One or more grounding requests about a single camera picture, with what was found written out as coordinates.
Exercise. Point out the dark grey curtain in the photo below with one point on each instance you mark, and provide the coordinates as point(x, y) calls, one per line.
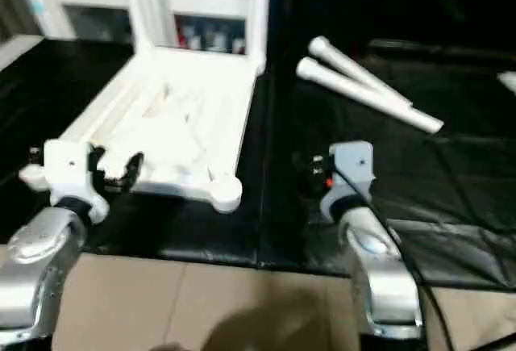
point(12, 4)

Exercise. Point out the white side table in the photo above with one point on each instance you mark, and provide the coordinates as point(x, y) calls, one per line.
point(18, 51)

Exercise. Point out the white plastic table leg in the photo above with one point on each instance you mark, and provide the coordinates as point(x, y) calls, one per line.
point(363, 93)
point(260, 20)
point(137, 12)
point(363, 73)

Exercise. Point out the white plastic table top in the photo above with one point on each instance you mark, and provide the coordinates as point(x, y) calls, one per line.
point(185, 117)

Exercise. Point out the black work mat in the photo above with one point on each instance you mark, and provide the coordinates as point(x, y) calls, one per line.
point(322, 230)

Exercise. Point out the red bottle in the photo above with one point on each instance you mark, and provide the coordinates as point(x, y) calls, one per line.
point(184, 38)

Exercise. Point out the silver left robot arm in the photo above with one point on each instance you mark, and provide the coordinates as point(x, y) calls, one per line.
point(40, 262)

